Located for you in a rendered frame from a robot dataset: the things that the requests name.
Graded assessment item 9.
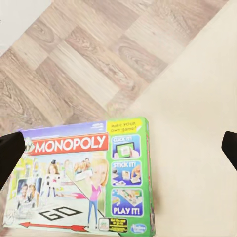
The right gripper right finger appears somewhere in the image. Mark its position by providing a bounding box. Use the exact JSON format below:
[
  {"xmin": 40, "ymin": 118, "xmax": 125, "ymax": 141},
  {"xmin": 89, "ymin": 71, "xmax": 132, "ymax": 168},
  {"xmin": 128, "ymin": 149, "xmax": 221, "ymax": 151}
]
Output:
[{"xmin": 221, "ymin": 131, "xmax": 237, "ymax": 171}]

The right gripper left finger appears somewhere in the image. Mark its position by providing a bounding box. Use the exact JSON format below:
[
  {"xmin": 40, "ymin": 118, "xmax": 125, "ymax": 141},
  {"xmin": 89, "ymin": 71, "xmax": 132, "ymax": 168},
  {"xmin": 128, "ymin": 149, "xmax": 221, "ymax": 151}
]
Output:
[{"xmin": 0, "ymin": 131, "xmax": 26, "ymax": 190}]

